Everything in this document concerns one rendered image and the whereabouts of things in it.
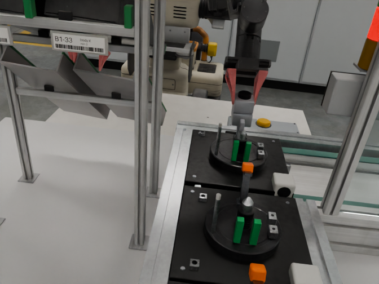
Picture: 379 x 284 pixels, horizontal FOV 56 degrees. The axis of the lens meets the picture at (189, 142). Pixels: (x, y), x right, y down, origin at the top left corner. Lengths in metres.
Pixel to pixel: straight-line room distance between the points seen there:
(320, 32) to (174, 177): 3.29
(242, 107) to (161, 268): 0.39
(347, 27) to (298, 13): 0.51
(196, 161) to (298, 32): 3.17
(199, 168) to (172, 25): 0.84
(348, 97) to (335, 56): 3.37
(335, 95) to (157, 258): 0.43
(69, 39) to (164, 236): 0.37
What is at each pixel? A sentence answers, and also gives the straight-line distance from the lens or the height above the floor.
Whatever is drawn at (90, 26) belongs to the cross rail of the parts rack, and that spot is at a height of 1.31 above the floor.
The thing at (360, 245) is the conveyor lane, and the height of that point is 0.88.
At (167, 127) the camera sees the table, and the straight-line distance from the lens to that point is 1.22.
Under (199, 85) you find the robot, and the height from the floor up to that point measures 0.75.
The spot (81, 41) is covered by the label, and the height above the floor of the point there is 1.28.
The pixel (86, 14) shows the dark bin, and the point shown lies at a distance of 0.63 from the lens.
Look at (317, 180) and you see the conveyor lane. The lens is 0.98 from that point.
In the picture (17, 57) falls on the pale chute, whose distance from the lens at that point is 0.86.
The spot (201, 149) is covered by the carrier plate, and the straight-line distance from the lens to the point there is 0.90.
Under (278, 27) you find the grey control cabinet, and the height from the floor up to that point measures 0.66.
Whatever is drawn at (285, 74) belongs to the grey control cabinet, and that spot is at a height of 0.19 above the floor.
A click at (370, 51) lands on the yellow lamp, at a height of 1.29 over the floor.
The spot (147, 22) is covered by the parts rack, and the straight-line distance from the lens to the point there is 0.55.
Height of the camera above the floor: 1.44
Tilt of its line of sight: 31 degrees down
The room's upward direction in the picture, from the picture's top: 5 degrees clockwise
